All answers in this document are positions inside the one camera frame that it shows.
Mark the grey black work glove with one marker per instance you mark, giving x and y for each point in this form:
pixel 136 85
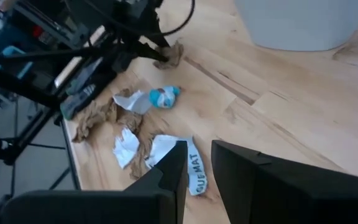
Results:
pixel 84 76
pixel 78 102

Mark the white wrapper orange print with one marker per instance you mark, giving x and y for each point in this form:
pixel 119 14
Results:
pixel 126 149

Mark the blue white wrap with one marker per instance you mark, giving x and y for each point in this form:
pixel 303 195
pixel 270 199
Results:
pixel 163 97

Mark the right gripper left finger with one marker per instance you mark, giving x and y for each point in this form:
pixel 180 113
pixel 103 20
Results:
pixel 120 208

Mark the white wrapper red inside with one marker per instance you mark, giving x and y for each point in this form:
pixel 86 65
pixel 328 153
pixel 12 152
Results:
pixel 134 102

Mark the brown paper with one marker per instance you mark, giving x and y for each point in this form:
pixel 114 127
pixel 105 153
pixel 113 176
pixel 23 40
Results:
pixel 172 57
pixel 95 116
pixel 143 146

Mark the white plastic trash bin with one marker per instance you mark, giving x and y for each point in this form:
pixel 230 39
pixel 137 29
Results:
pixel 303 25

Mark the white wrapper black letters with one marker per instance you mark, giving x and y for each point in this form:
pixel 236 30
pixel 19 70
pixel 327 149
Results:
pixel 197 174

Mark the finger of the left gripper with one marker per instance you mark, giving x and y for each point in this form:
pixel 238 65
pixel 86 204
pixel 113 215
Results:
pixel 160 31
pixel 141 49

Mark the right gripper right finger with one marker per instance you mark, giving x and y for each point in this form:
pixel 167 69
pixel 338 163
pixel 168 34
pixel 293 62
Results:
pixel 291 199

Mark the light blue plastic object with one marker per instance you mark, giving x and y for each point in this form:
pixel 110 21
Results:
pixel 14 53

